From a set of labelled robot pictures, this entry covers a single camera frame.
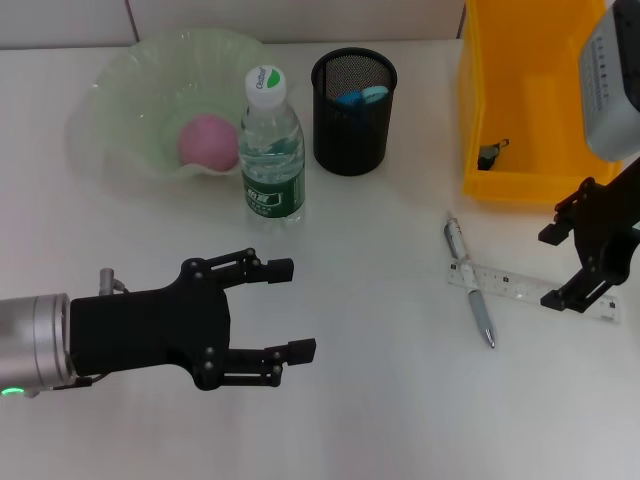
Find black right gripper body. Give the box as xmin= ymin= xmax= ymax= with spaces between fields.
xmin=572 ymin=158 xmax=640 ymax=287

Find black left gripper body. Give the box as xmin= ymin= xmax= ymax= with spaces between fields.
xmin=69 ymin=258 xmax=234 ymax=392

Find transparent plastic ruler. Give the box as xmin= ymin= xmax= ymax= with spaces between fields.
xmin=446 ymin=262 xmax=621 ymax=325

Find clear green-label water bottle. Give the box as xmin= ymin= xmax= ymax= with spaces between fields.
xmin=238 ymin=64 xmax=307 ymax=231

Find silver ballpoint pen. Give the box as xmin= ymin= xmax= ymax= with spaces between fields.
xmin=444 ymin=211 xmax=497 ymax=350

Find pink peach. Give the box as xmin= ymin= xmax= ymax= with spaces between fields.
xmin=178 ymin=113 xmax=241 ymax=174

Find blue sheathed scissors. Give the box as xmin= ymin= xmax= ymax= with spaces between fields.
xmin=334 ymin=84 xmax=389 ymax=109

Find black mesh pen holder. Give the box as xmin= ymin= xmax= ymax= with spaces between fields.
xmin=311 ymin=47 xmax=400 ymax=178

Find green glass fruit plate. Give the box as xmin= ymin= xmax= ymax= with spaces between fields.
xmin=67 ymin=28 xmax=296 ymax=184

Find yellow plastic bin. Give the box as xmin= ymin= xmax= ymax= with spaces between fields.
xmin=459 ymin=0 xmax=626 ymax=205

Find left gripper cable with plug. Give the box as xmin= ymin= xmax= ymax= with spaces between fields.
xmin=49 ymin=268 xmax=130 ymax=392

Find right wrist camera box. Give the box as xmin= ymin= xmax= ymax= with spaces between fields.
xmin=577 ymin=0 xmax=640 ymax=162

